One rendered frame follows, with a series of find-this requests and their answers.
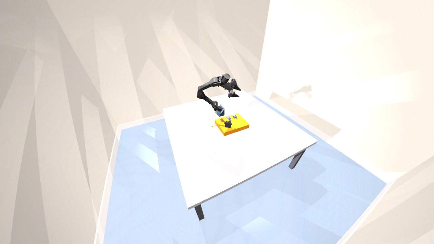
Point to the yellow flat deck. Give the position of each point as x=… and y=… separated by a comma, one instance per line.
x=238, y=124

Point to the black micro servo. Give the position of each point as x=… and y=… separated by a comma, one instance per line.
x=228, y=124

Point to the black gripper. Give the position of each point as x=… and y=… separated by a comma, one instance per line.
x=231, y=92

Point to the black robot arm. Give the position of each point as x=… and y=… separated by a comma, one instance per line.
x=215, y=81

